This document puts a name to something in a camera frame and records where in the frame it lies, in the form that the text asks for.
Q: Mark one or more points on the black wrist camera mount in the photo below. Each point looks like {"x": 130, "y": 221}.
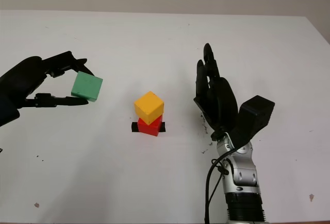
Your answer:
{"x": 254, "y": 121}
{"x": 7, "y": 113}

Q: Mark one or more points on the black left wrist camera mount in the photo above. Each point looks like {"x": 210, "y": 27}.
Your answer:
{"x": 7, "y": 113}

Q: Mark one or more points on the yellow wooden cube block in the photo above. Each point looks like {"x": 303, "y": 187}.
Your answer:
{"x": 148, "y": 106}

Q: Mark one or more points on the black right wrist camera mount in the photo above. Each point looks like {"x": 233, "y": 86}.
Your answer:
{"x": 254, "y": 121}

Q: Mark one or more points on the green wooden cube block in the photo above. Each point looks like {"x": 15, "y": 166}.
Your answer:
{"x": 86, "y": 86}

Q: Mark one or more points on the black tape strip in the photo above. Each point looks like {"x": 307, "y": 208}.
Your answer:
{"x": 134, "y": 127}

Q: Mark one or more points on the red wooden cube block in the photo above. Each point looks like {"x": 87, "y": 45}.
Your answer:
{"x": 148, "y": 128}

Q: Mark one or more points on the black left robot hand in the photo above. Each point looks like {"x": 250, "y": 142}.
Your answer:
{"x": 23, "y": 77}

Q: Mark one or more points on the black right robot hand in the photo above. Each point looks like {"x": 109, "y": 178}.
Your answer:
{"x": 219, "y": 103}

